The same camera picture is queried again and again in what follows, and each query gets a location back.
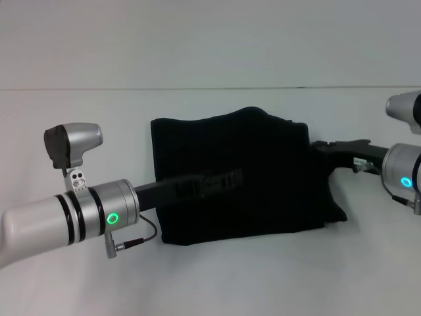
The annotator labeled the black shirt with FREE print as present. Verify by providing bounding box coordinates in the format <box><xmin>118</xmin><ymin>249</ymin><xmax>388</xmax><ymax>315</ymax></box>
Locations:
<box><xmin>150</xmin><ymin>105</ymin><xmax>349</xmax><ymax>246</ymax></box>

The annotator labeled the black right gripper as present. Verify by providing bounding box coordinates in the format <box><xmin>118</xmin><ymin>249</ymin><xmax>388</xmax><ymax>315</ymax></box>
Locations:
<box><xmin>310</xmin><ymin>138</ymin><xmax>391</xmax><ymax>175</ymax></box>

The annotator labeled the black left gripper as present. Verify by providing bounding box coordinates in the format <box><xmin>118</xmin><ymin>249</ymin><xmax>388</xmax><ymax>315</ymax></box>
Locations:
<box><xmin>133</xmin><ymin>168</ymin><xmax>245</xmax><ymax>211</ymax></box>

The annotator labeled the left gripper cable with connector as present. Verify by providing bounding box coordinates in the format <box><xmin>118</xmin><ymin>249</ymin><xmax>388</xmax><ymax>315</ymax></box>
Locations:
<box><xmin>105</xmin><ymin>215</ymin><xmax>159</xmax><ymax>260</ymax></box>

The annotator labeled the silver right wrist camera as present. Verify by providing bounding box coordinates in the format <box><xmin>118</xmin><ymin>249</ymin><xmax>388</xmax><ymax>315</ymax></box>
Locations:
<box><xmin>385</xmin><ymin>91</ymin><xmax>421</xmax><ymax>135</ymax></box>

